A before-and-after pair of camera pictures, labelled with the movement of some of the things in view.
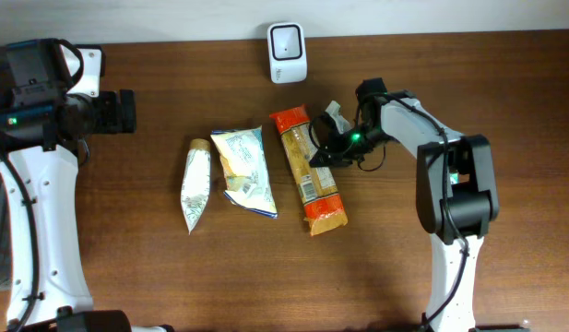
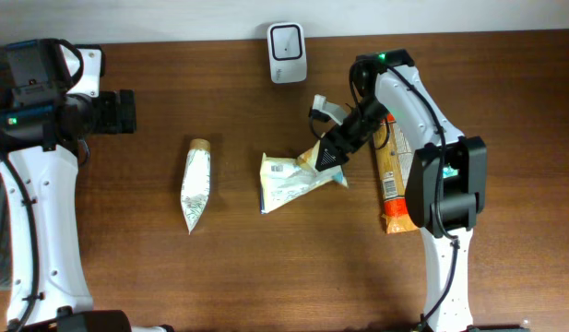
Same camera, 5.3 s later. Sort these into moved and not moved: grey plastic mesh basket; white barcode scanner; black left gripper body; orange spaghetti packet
Moved: orange spaghetti packet
Not moved: white barcode scanner; black left gripper body; grey plastic mesh basket
